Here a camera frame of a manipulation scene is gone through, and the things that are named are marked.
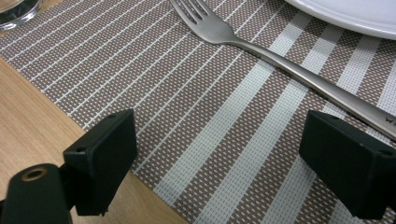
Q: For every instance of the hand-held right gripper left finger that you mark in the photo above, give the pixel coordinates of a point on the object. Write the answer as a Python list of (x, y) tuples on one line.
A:
[(99, 161)]

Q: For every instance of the white ceramic plate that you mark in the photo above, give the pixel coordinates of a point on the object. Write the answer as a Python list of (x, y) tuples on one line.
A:
[(348, 12)]

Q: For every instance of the brown white striped woven placemat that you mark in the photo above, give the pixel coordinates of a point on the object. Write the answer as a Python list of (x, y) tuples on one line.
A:
[(199, 102)]

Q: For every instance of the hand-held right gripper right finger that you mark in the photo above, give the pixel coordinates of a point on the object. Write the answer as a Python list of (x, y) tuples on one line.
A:
[(348, 161)]

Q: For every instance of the clear drinking glass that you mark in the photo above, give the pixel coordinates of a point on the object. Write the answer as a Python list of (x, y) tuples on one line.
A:
[(17, 11)]

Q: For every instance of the silver metal fork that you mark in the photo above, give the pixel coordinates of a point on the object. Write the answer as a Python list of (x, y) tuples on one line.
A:
[(218, 29)]

